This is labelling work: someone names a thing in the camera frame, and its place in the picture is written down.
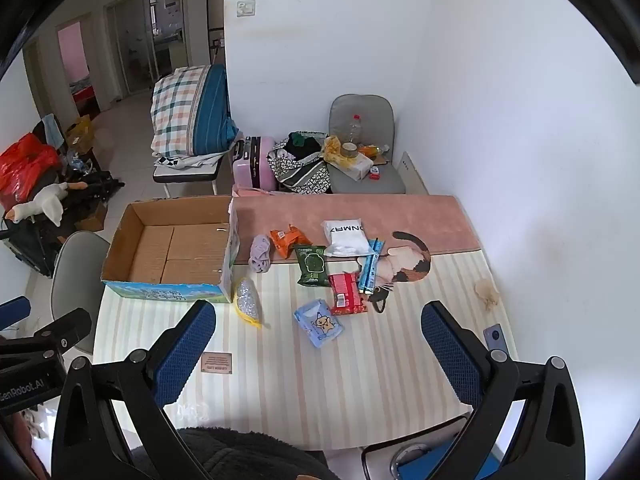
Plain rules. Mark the striped cat print table mat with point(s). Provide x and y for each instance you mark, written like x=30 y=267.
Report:
x=310 y=390

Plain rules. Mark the white top bench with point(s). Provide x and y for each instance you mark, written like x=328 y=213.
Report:
x=187 y=174

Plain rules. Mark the orange snack packet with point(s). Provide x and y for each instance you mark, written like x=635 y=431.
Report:
x=286 y=241

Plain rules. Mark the light blue towel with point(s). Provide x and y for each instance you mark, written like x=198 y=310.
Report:
x=51 y=127

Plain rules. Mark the black folded stroller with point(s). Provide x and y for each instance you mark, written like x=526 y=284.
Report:
x=35 y=245

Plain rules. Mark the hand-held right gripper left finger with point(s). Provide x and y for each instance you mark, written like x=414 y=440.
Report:
x=184 y=347

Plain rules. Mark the clear plastic bottle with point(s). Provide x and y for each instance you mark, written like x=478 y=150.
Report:
x=354 y=129

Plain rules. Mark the light blue tissue packet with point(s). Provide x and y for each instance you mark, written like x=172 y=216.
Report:
x=320 y=324

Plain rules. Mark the green cloth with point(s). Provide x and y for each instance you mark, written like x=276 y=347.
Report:
x=302 y=137

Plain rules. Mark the white soft packet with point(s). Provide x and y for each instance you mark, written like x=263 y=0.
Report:
x=344 y=237

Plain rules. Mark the small beige figure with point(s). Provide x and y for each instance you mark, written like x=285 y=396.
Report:
x=487 y=294

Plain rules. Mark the red packet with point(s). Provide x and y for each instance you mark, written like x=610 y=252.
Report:
x=347 y=294

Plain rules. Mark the long blue packet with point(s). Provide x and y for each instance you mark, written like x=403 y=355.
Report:
x=371 y=266

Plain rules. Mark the small red box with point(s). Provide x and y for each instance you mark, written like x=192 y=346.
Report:
x=375 y=174

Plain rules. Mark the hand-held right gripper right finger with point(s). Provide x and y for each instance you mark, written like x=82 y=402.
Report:
x=450 y=347

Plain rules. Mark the blue seat chair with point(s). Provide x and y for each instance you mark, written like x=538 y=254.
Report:
x=425 y=460

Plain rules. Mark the sliding glass door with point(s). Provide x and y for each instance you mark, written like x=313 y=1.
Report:
x=145 y=40

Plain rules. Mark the brown tape roll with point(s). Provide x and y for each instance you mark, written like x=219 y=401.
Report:
x=348 y=148

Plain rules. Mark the pink packet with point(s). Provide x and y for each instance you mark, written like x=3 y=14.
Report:
x=260 y=254

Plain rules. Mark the grey padded chair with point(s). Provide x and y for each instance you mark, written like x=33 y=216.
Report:
x=362 y=110

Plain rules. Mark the white goose plush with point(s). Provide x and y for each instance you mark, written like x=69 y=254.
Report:
x=42 y=202

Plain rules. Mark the pink suitcase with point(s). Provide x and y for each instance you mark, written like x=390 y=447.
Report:
x=257 y=162

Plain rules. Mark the white light switch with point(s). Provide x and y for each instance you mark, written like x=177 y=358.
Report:
x=246 y=8

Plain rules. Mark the white leaning panel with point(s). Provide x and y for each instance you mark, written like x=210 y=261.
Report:
x=411 y=175

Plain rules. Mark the person's dark fleece clothing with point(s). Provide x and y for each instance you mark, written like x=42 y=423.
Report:
x=250 y=455

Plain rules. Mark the plaid and blue quilt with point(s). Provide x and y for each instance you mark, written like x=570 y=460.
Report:
x=190 y=110

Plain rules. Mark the yellow plastic bag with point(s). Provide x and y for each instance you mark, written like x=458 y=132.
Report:
x=332 y=151

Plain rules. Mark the red plastic bag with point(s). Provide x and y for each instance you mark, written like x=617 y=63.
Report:
x=25 y=162

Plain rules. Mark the white tissue pack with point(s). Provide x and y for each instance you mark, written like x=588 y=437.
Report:
x=358 y=166

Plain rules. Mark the grey shell chair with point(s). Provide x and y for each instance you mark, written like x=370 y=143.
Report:
x=77 y=265

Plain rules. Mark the green wipes packet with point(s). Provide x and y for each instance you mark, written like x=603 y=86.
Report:
x=312 y=265

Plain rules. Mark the yellow silver glitter pouch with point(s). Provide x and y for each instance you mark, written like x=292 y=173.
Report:
x=247 y=302

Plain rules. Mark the small grey blue card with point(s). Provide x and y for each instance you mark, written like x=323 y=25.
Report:
x=495 y=336

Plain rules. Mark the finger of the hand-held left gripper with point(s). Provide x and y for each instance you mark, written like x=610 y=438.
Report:
x=65 y=327
x=12 y=311

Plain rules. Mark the black white patterned bag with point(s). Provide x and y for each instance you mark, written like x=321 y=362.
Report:
x=300 y=175

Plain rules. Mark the pink cloth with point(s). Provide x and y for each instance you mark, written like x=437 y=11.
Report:
x=250 y=191

